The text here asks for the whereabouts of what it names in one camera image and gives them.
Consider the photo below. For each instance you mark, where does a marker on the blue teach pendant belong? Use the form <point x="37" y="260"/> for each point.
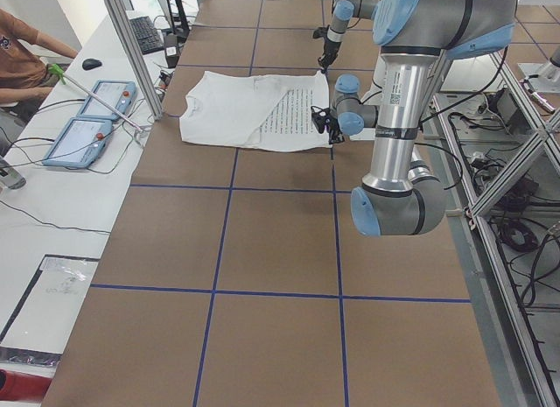
<point x="79" y="144"/>
<point x="118" y="94"/>

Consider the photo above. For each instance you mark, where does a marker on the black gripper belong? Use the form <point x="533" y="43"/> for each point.
<point x="332" y="128"/>
<point x="329" y="49"/>

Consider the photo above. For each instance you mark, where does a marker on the black computer mouse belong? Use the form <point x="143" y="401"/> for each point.
<point x="90" y="64"/>

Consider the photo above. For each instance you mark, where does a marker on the black keyboard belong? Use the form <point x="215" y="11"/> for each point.
<point x="146" y="35"/>

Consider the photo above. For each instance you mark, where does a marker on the aluminium side frame rail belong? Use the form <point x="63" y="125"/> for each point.
<point x="501" y="153"/>

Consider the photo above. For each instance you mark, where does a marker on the white long-sleeve printed shirt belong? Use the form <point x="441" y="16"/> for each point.
<point x="269" y="112"/>

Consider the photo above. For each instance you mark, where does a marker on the clear plastic document sleeve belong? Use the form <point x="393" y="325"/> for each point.
<point x="37" y="331"/>

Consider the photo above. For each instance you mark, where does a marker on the stick with green grip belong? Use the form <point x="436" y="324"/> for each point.
<point x="55" y="69"/>

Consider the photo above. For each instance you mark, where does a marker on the aluminium frame post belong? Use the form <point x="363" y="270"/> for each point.
<point x="121" y="22"/>

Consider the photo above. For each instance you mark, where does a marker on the upper blue teach pendant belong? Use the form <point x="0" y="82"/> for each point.
<point x="118" y="94"/>

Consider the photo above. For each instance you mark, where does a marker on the black power adapter with label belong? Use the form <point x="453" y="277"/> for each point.
<point x="171" y="50"/>

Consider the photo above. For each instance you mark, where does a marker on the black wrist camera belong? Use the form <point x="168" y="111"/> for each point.
<point x="320" y="118"/>
<point x="320" y="32"/>

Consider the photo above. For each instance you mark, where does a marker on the person in brown shirt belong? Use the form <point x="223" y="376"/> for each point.
<point x="25" y="79"/>

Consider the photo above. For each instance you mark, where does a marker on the white camera mast with base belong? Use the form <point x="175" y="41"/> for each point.
<point x="391" y="117"/>

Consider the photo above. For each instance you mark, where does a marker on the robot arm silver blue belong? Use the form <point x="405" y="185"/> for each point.
<point x="399" y="195"/>
<point x="343" y="11"/>

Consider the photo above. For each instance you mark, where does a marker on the lower blue teach pendant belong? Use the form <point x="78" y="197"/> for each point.
<point x="79" y="144"/>

